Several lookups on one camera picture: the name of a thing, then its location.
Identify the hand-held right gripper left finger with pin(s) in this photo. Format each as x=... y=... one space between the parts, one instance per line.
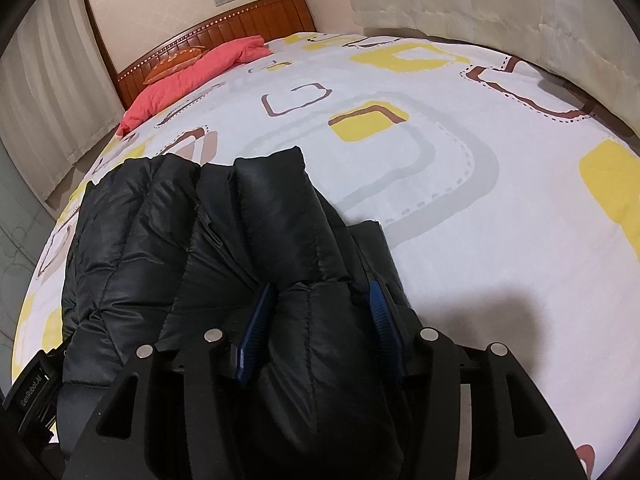
x=252 y=332

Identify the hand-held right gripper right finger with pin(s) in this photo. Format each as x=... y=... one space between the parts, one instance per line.
x=385 y=332

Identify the black puffer jacket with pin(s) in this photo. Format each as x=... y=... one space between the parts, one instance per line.
x=280 y=220

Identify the patterned white yellow bed sheet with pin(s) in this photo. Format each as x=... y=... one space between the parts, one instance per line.
x=450 y=210

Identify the pink quilt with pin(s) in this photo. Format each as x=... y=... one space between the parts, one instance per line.
x=200 y=67

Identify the orange pillow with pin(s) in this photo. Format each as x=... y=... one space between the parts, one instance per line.
x=172 y=62

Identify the white pleated curtain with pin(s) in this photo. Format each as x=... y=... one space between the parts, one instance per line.
x=50 y=85
x=500 y=10

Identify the wooden headboard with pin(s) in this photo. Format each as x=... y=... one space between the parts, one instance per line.
x=240 y=22

